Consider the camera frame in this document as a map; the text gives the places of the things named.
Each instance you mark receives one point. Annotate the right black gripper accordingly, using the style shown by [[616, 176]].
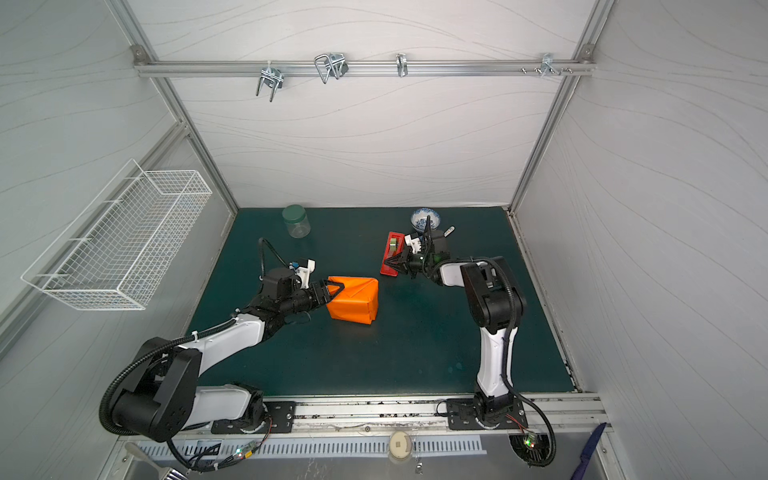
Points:
[[405, 260]]

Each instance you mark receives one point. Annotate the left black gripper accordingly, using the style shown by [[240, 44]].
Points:
[[323, 289]]

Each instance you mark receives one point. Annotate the orange wrapping paper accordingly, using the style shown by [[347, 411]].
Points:
[[358, 303]]

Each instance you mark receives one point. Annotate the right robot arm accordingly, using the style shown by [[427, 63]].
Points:
[[495, 304]]

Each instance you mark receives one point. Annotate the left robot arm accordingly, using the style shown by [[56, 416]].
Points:
[[158, 394]]

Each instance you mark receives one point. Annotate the red tape dispenser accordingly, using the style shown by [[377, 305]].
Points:
[[394, 246]]

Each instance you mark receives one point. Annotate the blue white ceramic bowl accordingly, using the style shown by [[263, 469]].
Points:
[[424, 218]]

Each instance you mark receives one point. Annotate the green lid glass jar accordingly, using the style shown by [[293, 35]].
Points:
[[296, 220]]

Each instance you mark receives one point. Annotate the green table mat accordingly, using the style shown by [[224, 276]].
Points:
[[423, 341]]

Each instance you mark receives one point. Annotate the round white puck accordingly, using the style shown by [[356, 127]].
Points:
[[400, 447]]

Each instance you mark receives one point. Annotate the small metal hook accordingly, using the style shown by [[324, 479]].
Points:
[[401, 65]]

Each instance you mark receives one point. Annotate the middle metal clamp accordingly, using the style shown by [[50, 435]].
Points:
[[331, 65]]

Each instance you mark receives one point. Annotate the metal clamp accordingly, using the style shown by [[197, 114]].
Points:
[[331, 65], [271, 79]]

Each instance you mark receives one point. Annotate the left metal clamp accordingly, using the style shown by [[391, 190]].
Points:
[[271, 79]]

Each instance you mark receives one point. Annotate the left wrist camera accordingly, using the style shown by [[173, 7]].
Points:
[[303, 270]]

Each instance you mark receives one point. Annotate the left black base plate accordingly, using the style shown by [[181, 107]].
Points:
[[282, 417]]

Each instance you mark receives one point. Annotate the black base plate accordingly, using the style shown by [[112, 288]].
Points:
[[462, 414], [282, 417]]

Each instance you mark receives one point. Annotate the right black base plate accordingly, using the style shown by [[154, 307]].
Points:
[[462, 414]]

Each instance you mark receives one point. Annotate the white wire basket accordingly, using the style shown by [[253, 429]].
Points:
[[115, 253]]

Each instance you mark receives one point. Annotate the right metal bracket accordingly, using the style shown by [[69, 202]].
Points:
[[547, 68]]

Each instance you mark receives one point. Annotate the blue handled tool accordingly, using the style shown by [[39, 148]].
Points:
[[588, 451]]

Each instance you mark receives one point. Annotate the aluminium cross rail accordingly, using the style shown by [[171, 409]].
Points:
[[357, 68]]

